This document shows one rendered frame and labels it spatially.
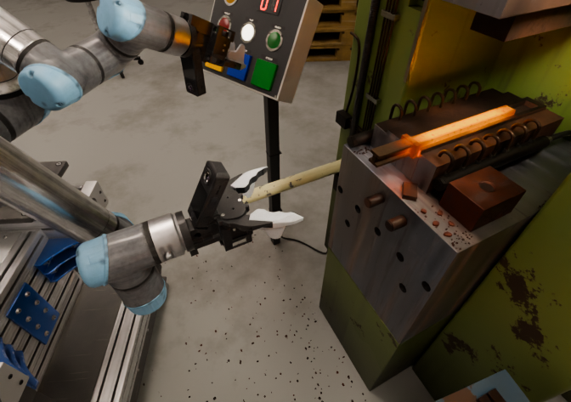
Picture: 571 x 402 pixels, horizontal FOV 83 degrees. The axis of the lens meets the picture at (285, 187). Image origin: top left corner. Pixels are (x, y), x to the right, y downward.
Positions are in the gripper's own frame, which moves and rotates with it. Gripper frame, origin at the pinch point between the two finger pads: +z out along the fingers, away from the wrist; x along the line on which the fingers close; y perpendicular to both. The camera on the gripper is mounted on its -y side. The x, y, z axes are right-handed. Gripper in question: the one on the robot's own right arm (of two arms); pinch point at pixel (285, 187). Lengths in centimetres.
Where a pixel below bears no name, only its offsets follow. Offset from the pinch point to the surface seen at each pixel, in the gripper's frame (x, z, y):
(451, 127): 0.0, 42.1, -0.9
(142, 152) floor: -171, -29, 100
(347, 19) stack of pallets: -244, 189, 60
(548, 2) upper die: 8, 41, -28
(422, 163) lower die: 4.1, 30.7, 2.4
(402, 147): 1.1, 26.6, -1.2
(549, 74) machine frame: -3, 79, -5
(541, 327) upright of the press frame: 37, 45, 30
